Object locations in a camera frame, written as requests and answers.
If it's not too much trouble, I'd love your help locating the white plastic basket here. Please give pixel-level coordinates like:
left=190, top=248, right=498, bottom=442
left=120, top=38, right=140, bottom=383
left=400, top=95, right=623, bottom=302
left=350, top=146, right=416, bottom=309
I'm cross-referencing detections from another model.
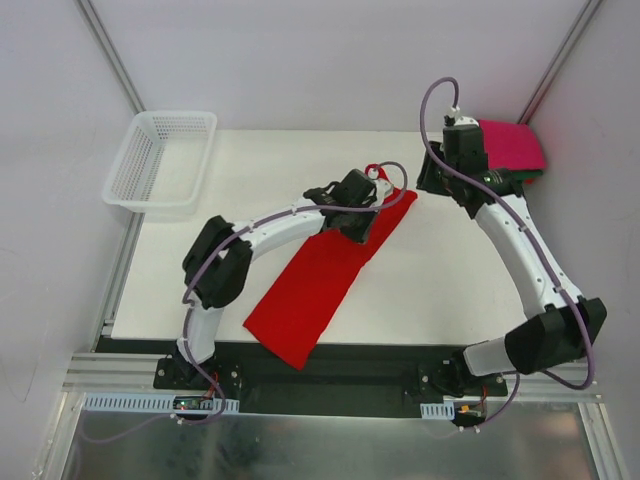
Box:
left=102, top=110, right=218, bottom=216

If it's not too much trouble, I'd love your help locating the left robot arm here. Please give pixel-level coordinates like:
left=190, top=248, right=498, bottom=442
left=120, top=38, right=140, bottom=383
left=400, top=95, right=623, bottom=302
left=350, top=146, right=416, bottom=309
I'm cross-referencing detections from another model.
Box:
left=176, top=169, right=393, bottom=389

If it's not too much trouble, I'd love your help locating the purple cable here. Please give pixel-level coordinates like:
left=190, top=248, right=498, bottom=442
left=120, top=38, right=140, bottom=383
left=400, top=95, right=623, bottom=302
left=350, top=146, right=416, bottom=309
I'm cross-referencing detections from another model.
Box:
left=418, top=76, right=599, bottom=436
left=79, top=161, right=408, bottom=444

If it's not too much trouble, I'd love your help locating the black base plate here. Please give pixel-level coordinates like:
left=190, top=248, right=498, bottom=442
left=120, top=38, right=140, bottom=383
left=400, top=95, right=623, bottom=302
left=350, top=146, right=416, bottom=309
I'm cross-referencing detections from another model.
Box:
left=152, top=338, right=508, bottom=416

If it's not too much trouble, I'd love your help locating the green folded t-shirt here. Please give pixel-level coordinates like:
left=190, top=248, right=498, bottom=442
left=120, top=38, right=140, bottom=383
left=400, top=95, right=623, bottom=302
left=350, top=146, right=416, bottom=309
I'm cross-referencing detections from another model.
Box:
left=511, top=169, right=544, bottom=186

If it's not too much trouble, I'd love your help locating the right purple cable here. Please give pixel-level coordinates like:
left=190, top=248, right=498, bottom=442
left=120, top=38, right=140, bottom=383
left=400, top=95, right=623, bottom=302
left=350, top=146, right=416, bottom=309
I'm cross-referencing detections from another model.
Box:
left=418, top=76, right=599, bottom=436

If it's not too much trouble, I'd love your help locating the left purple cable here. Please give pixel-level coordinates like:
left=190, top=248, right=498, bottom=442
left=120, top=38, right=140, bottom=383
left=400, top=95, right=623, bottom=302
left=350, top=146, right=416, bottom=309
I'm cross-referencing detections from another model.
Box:
left=79, top=161, right=408, bottom=444

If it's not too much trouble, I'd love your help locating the pink folded t-shirt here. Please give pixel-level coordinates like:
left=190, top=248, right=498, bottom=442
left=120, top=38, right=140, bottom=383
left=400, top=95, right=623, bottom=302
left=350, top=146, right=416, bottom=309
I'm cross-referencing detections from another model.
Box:
left=478, top=119, right=546, bottom=171

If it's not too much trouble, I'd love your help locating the red t-shirt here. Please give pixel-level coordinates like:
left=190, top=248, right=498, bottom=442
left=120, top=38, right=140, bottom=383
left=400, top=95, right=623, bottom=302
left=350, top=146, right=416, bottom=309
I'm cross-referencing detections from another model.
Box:
left=244, top=188, right=418, bottom=370

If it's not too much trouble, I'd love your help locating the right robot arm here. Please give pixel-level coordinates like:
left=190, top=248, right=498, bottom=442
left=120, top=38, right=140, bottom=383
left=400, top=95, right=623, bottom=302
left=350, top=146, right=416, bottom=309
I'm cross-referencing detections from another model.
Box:
left=417, top=123, right=607, bottom=397

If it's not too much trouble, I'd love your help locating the left cable duct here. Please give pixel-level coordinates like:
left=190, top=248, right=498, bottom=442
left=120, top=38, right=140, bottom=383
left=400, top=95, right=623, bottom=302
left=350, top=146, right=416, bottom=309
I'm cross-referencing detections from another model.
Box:
left=84, top=393, right=240, bottom=415

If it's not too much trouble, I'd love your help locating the right cable duct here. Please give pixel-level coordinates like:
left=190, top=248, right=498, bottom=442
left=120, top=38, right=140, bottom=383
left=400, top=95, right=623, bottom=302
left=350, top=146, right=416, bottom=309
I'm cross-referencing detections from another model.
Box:
left=420, top=401, right=455, bottom=421

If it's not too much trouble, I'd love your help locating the cable duct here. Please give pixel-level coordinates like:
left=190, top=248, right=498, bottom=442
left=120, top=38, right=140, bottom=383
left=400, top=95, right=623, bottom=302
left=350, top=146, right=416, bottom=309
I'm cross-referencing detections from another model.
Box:
left=420, top=401, right=455, bottom=421
left=84, top=393, right=240, bottom=415

